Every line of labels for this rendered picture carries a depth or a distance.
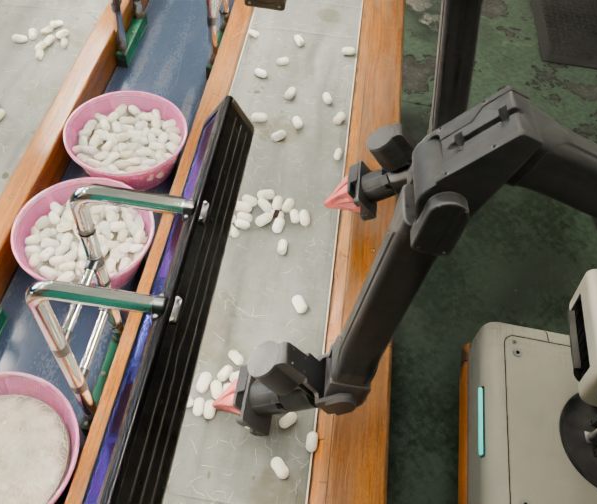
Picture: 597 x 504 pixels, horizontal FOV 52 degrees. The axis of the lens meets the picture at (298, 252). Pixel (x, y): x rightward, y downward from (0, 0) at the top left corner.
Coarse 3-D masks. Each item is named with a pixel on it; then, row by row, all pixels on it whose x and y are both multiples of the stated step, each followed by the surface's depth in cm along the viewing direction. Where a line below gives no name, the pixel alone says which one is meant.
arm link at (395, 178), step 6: (408, 162) 107; (402, 168) 110; (408, 168) 109; (390, 174) 111; (396, 174) 110; (402, 174) 109; (390, 180) 111; (396, 180) 110; (402, 180) 110; (396, 186) 111; (402, 186) 111; (396, 192) 112
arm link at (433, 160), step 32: (512, 96) 55; (448, 128) 59; (480, 128) 56; (512, 128) 52; (544, 128) 54; (416, 160) 60; (448, 160) 56; (480, 160) 53; (512, 160) 53; (544, 160) 54; (576, 160) 54; (416, 192) 58; (480, 192) 56; (544, 192) 57; (576, 192) 57
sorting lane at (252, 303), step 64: (320, 0) 177; (256, 64) 157; (320, 64) 159; (256, 128) 143; (320, 128) 145; (256, 192) 131; (320, 192) 133; (256, 256) 121; (320, 256) 123; (256, 320) 113; (320, 320) 114; (192, 384) 104; (192, 448) 98; (256, 448) 99
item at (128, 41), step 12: (120, 0) 151; (132, 0) 164; (120, 12) 152; (144, 12) 171; (120, 24) 154; (132, 24) 167; (144, 24) 172; (120, 36) 156; (132, 36) 164; (120, 48) 159; (132, 48) 164; (120, 60) 160
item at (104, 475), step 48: (240, 144) 92; (192, 192) 83; (192, 240) 77; (192, 288) 75; (144, 336) 71; (192, 336) 73; (144, 384) 65; (144, 432) 63; (96, 480) 62; (144, 480) 62
